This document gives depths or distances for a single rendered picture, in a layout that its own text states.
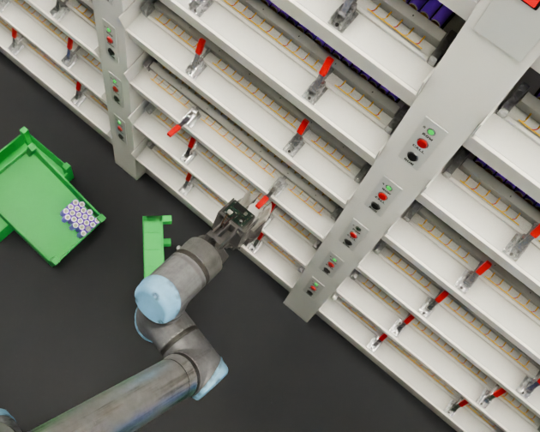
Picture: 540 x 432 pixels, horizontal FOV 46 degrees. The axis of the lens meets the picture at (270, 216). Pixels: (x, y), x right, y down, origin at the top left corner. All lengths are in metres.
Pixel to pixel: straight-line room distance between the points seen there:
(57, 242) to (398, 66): 1.29
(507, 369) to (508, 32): 0.88
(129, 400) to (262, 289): 0.91
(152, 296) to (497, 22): 0.74
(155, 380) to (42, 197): 0.95
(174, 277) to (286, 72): 0.43
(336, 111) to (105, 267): 1.04
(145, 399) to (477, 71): 0.75
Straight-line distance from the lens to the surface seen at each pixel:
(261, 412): 1.88
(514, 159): 0.96
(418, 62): 0.98
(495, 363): 1.50
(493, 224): 1.13
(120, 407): 1.11
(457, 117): 0.94
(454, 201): 1.12
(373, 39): 0.98
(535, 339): 1.33
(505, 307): 1.31
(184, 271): 1.21
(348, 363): 1.95
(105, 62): 1.63
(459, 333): 1.48
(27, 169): 2.00
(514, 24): 0.81
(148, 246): 1.76
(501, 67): 0.85
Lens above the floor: 1.85
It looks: 65 degrees down
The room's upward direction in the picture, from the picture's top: 22 degrees clockwise
